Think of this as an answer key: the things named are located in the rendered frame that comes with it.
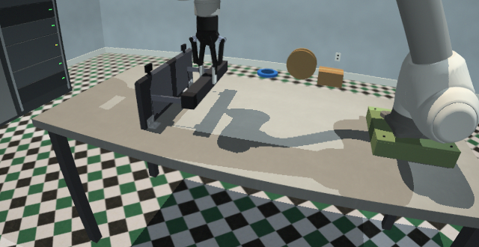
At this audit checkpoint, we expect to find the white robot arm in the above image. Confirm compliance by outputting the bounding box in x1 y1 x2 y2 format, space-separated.
380 0 479 144

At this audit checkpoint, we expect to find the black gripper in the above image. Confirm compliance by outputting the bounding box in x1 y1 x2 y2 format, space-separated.
189 16 226 84

